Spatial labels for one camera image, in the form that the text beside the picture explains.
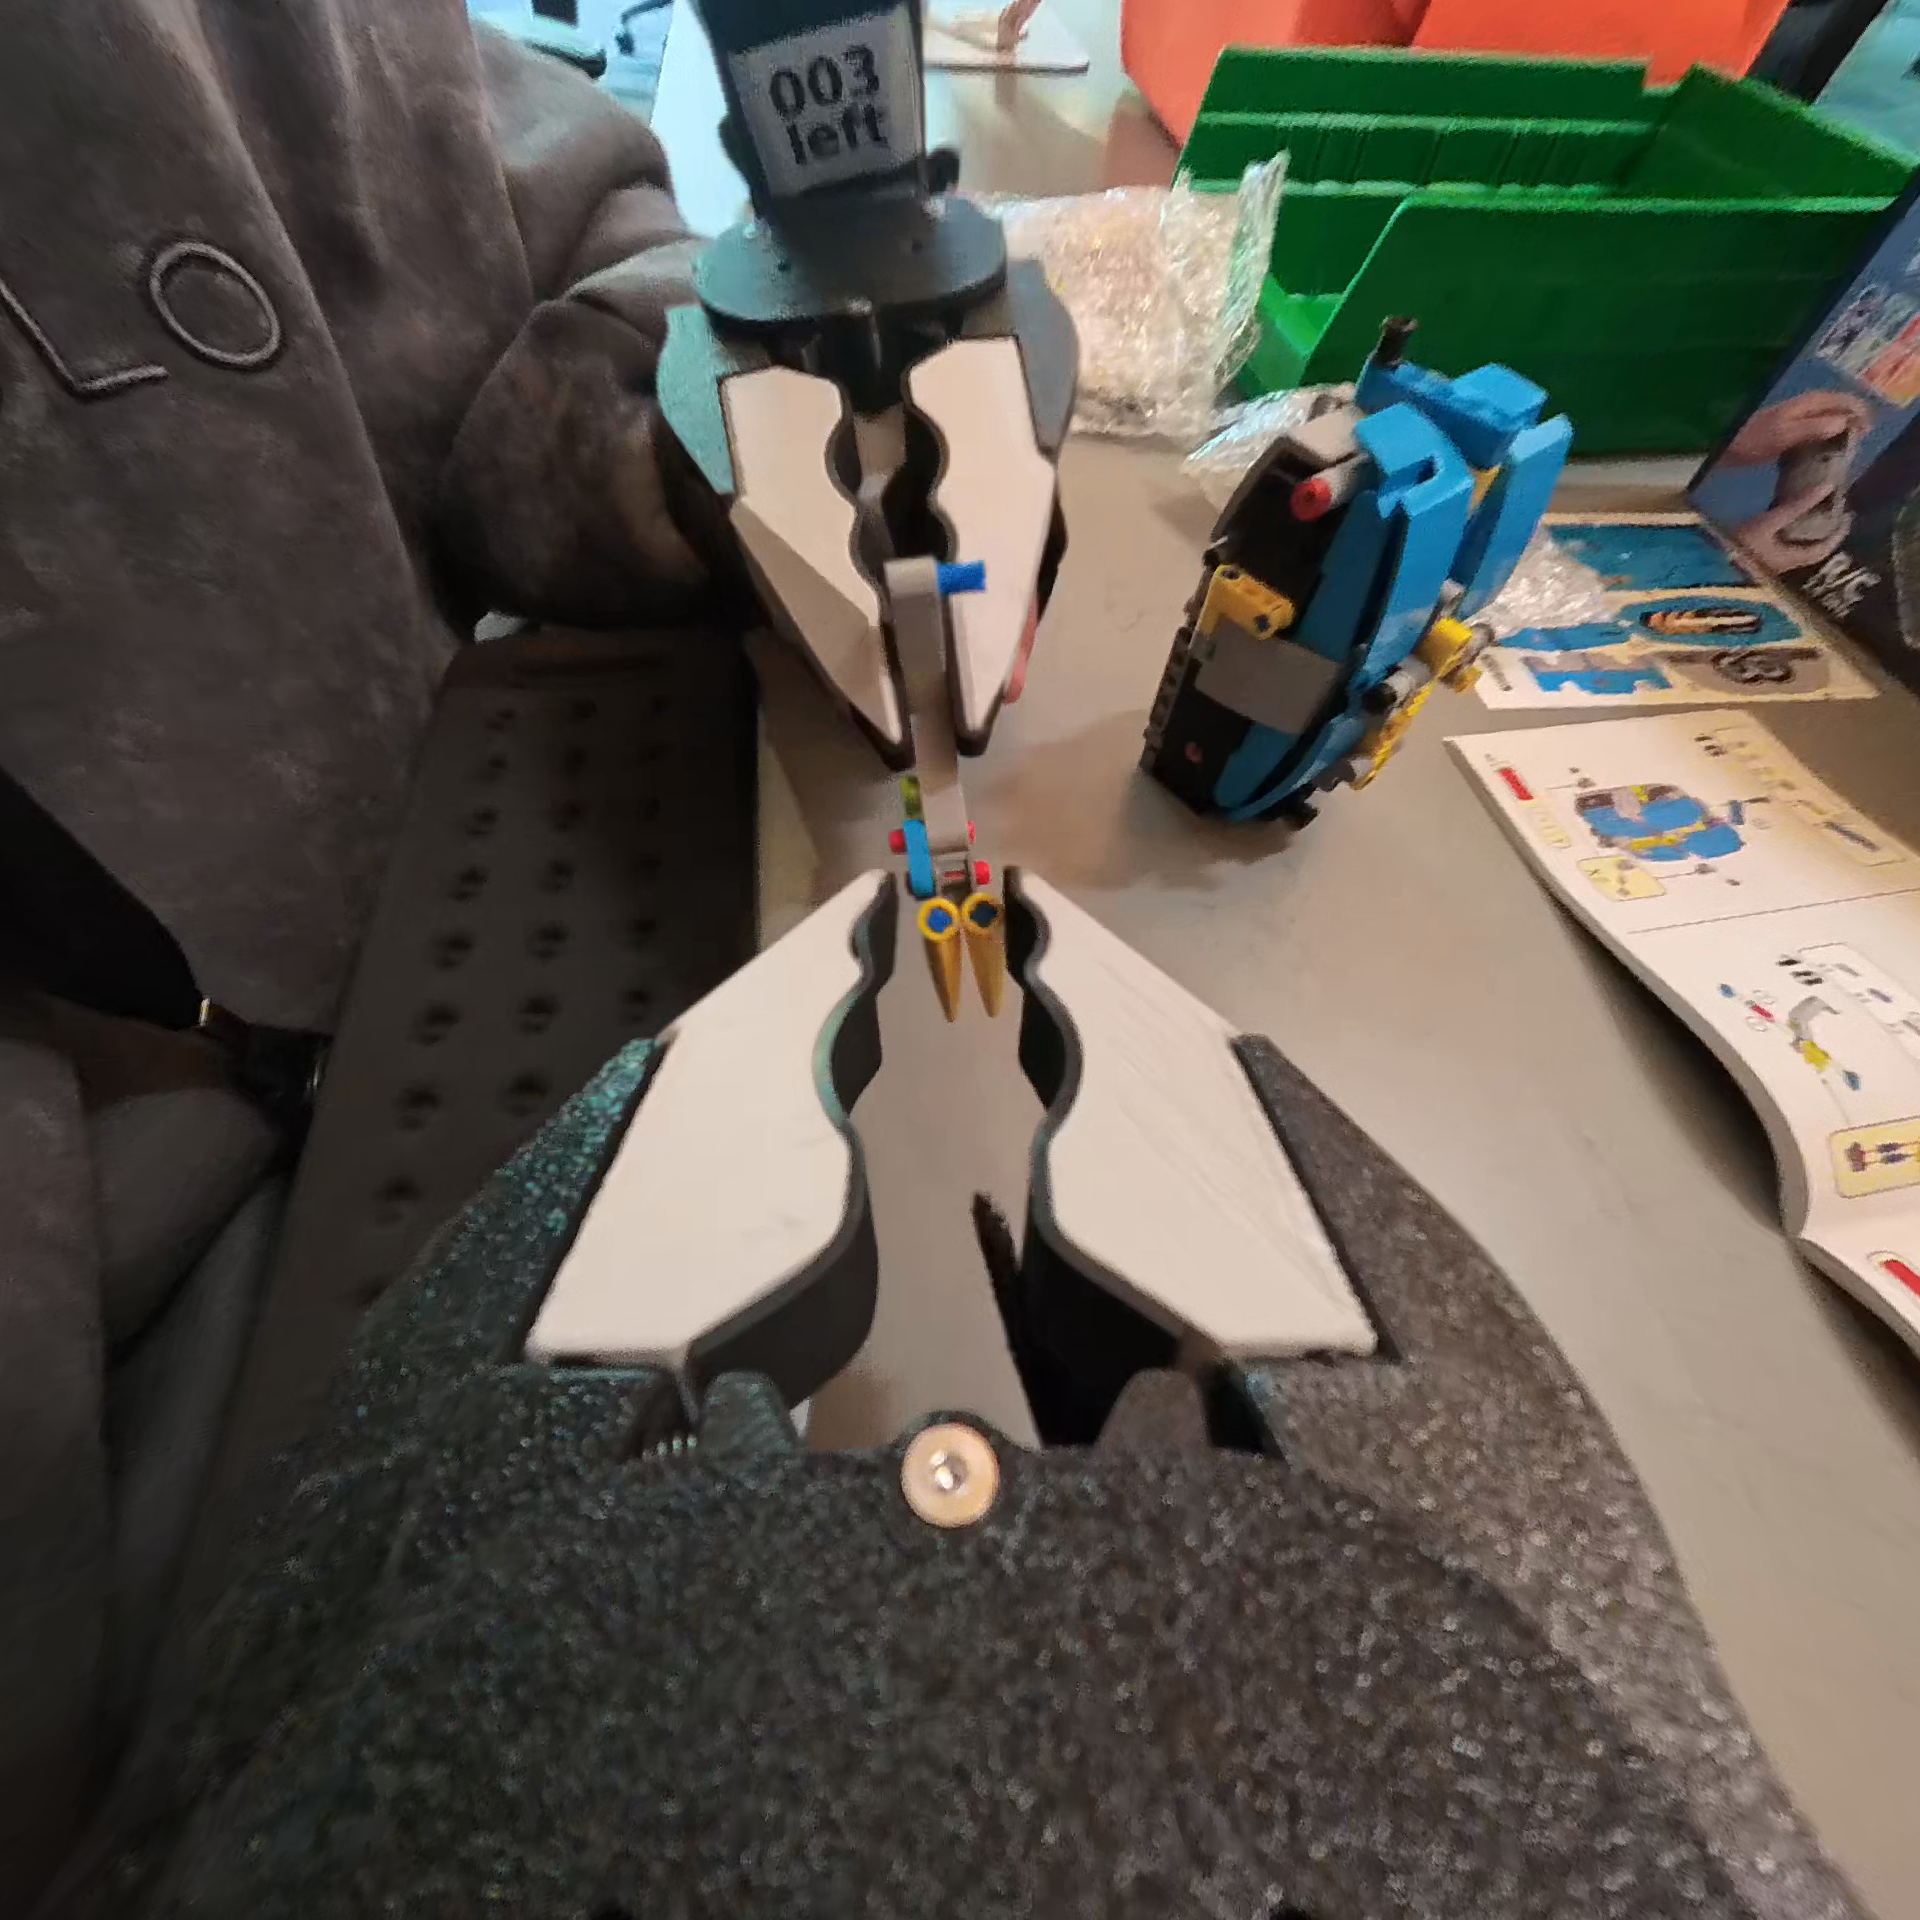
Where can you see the grey desk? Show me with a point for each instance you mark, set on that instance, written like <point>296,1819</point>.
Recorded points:
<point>1349,1125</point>

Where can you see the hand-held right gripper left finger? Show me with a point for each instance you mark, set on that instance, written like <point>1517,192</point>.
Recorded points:
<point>704,1201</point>

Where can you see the white instruction booklet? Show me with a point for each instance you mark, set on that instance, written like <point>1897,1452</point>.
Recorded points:
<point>1681,870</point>

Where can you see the clear plastic bag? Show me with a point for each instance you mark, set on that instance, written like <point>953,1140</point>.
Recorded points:
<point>1260,422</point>
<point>1142,285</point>

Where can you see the blue sticker sheet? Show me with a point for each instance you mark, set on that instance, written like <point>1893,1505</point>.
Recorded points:
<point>1681,630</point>

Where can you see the blue toy brick robot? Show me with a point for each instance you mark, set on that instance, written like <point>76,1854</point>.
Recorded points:
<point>1349,599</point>

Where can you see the green storage bin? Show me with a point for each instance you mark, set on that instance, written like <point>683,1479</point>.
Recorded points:
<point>1575,301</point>

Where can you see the wooden tilted desk stand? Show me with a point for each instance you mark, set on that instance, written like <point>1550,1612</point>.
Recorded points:
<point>1004,45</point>

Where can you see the yellow twin cone piece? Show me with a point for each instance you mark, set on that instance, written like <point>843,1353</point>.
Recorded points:
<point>961,945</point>

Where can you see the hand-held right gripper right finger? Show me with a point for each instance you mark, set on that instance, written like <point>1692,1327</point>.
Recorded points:
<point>1184,1201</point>

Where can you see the grey angled beam assembly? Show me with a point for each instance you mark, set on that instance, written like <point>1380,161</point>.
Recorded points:
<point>921,676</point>

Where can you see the dark robot kit box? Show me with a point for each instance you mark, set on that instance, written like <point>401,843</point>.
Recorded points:
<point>1830,481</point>

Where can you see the black perforated pad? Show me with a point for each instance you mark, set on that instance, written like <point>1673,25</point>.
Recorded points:
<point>569,901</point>

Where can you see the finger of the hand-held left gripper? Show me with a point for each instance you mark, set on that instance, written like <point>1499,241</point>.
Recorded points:
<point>797,494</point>
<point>998,481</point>

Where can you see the blue connector brick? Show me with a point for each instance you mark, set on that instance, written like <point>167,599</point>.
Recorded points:
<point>916,863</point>

